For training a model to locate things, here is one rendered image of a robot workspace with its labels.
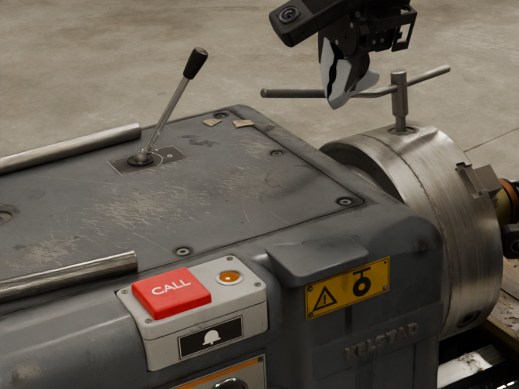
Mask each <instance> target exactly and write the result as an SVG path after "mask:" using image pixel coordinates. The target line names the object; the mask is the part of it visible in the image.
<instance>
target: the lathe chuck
mask: <svg viewBox="0 0 519 389"><path fill-rule="evenodd" d="M406 128H409V129H412V130H413V132H412V133H410V134H405V135H398V134H391V133H389V132H390V131H391V130H393V129H396V125H395V123H394V124H391V125H388V126H385V127H380V128H377V129H374V130H369V131H365V132H363V133H359V134H355V135H364V136H368V137H372V138H374V139H376V140H379V141H380V142H382V143H383V144H385V145H386V146H388V147H389V148H391V149H392V150H393V151H394V152H396V153H397V155H398V156H400V158H401V159H403V161H404V162H405V163H406V164H407V165H408V167H409V168H410V169H411V171H412V172H413V174H414V175H415V176H416V178H417V179H418V181H419V183H420V184H421V185H422V187H423V189H424V191H425V193H426V195H427V196H428V198H429V201H430V203H431V205H432V207H433V210H434V212H435V213H436V217H437V219H438V222H439V226H440V228H441V231H442V234H443V238H444V242H445V245H446V252H447V256H448V261H449V274H450V297H449V308H448V312H447V315H446V320H445V323H444V324H443V328H442V330H441V332H439V341H441V340H445V339H446V338H449V337H452V336H454V335H457V334H458V333H462V332H464V331H466V330H469V329H472V328H474V327H476V326H478V325H480V324H481V323H482V322H483V321H484V320H485V319H486V318H487V317H488V316H489V315H490V313H491V312H492V310H493V309H494V307H495V305H496V302H497V299H498V296H499V294H500V288H501V284H502V278H503V271H504V254H503V245H502V238H501V233H500V227H499V223H498V220H497V215H496V212H495V210H494V206H493V203H492V201H491V199H490V196H489V194H488V191H487V189H484V190H482V191H480V192H479V193H478V194H479V197H476V198H475V197H474V196H473V194H468V192H467V190H466V188H465V186H464V184H463V182H462V181H461V179H460V176H459V175H458V174H457V172H456V170H457V169H458V167H457V166H458V165H461V164H462V165H463V167H464V168H466V167H470V166H472V163H471V161H470V160H469V158H468V157H467V156H466V155H465V154H464V153H463V151H462V150H461V149H460V148H459V147H458V146H457V145H456V144H455V143H454V142H453V141H452V140H451V139H450V138H449V137H447V136H446V135H445V134H444V133H443V132H441V131H440V130H437V129H436V128H435V127H432V126H430V125H428V124H426V123H422V122H419V121H412V120H409V121H406ZM473 311H478V314H477V316H476V317H475V318H474V319H473V320H472V321H471V322H469V323H468V324H466V325H464V326H458V323H459V322H460V321H461V319H462V318H464V317H465V316H466V315H467V314H469V313H471V312H473Z"/></svg>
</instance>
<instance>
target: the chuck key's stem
mask: <svg viewBox="0 0 519 389"><path fill-rule="evenodd" d="M390 80H391V83H394V84H395V85H396V86H397V87H398V89H397V91H395V92H393V93H392V115H393V116H394V117H395V125H396V131H395V132H396V133H400V134H403V133H405V132H407V130H406V119H405V117H406V116H407V115H408V114H409V106H408V90H407V72H406V70H405V69H393V70H392V71H391V72H390Z"/></svg>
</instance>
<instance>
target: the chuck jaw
mask: <svg viewBox="0 0 519 389"><path fill-rule="evenodd" d="M457 167H458V169H457V170H456V172H457V174H458V175H459V176H460V179H461V181H462V182H463V184H464V186H465V188H466V190H467V192H468V194H469V195H470V194H473V196H474V197H475V198H476V197H479V194H478V193H479V192H480V191H482V190H484V189H487V191H488V194H489V196H490V199H491V201H492V203H493V206H494V209H495V208H496V207H497V206H498V205H499V203H498V201H497V200H498V199H499V198H498V197H497V193H498V192H499V191H500V190H501V189H502V188H503V186H502V184H501V183H500V181H499V179H498V177H497V176H496V174H495V172H494V170H493V168H492V167H491V166H490V164H488V165H485V166H482V167H478V168H475V169H473V168H472V166H470V167H466V168H464V167H463V165H462V164H461V165H458V166H457Z"/></svg>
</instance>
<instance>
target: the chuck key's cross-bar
mask: <svg viewBox="0 0 519 389"><path fill-rule="evenodd" d="M449 71H450V66H449V65H448V64H445V65H443V66H439V67H436V68H434V69H431V70H428V71H425V72H423V73H420V74H417V75H414V76H410V77H409V78H407V87H409V86H412V85H415V84H417V83H421V82H423V81H426V80H428V79H432V78H434V77H437V76H440V75H443V74H445V73H448V72H449ZM397 89H398V87H397V86H396V85H395V84H394V83H391V84H388V85H386V86H383V87H380V88H378V89H374V90H363V91H361V92H360V93H356V94H355V95H353V96H351V98H367V99H372V98H378V97H381V96H384V95H387V94H390V93H393V92H395V91H397ZM260 96H261V97H262V98H326V96H325V95H324V89H286V88H262V89H261V91H260Z"/></svg>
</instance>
